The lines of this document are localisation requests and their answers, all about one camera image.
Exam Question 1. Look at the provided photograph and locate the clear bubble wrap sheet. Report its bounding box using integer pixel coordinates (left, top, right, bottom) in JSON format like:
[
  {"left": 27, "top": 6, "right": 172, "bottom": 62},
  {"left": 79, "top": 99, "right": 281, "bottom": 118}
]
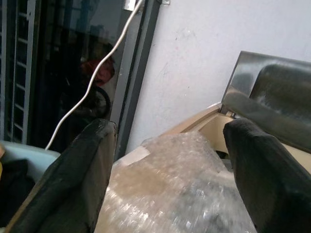
[{"left": 95, "top": 132, "right": 259, "bottom": 233}]

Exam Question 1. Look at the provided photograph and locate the dark glass sliding door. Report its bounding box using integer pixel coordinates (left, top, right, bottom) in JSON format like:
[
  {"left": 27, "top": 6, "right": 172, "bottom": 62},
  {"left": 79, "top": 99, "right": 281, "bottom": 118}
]
[{"left": 0, "top": 0, "right": 161, "bottom": 160}]

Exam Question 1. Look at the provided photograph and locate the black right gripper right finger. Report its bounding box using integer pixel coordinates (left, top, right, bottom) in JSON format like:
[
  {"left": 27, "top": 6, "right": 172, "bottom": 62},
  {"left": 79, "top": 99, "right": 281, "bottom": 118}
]
[{"left": 223, "top": 118, "right": 311, "bottom": 233}]

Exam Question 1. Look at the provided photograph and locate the pale blue plastic basin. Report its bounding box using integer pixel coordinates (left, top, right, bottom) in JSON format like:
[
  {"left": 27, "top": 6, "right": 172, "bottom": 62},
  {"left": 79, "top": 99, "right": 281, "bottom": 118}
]
[{"left": 0, "top": 140, "right": 61, "bottom": 184}]

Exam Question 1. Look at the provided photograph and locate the black garment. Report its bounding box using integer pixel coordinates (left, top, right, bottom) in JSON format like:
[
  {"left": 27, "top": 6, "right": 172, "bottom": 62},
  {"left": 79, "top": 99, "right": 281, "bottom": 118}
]
[{"left": 0, "top": 158, "right": 36, "bottom": 230}]

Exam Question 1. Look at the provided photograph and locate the white cable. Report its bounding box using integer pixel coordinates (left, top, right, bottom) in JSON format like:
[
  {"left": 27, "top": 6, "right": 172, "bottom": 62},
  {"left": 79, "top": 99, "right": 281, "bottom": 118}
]
[{"left": 44, "top": 0, "right": 144, "bottom": 150}]

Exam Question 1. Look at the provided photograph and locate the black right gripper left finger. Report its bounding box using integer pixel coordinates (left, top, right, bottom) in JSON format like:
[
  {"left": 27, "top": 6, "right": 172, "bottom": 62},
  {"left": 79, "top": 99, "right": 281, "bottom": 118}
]
[{"left": 4, "top": 118, "right": 118, "bottom": 233}]

